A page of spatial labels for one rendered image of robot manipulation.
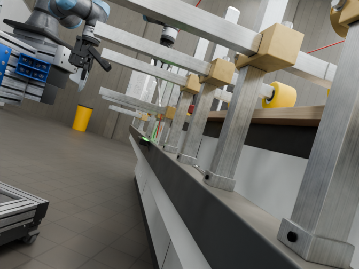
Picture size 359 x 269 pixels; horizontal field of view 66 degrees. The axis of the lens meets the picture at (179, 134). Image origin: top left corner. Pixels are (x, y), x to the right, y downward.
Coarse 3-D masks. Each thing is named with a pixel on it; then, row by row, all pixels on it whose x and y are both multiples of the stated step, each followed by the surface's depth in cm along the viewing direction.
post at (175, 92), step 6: (180, 72) 121; (174, 84) 121; (174, 90) 121; (174, 96) 121; (168, 102) 122; (174, 102) 121; (162, 120) 123; (168, 120) 121; (168, 126) 122; (162, 132) 121; (162, 138) 121
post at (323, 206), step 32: (352, 32) 26; (352, 64) 25; (352, 96) 24; (320, 128) 26; (352, 128) 23; (320, 160) 25; (352, 160) 24; (320, 192) 24; (352, 192) 24; (320, 224) 23; (352, 224) 24
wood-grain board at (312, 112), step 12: (264, 108) 72; (276, 108) 66; (288, 108) 61; (300, 108) 57; (312, 108) 54; (216, 120) 116; (252, 120) 81; (264, 120) 74; (276, 120) 67; (288, 120) 62; (300, 120) 58; (312, 120) 54
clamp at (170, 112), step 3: (168, 108) 114; (171, 108) 114; (174, 108) 114; (168, 111) 114; (171, 111) 114; (174, 111) 114; (165, 114) 116; (168, 114) 114; (171, 114) 114; (174, 114) 114; (165, 117) 118; (168, 117) 114; (171, 117) 114
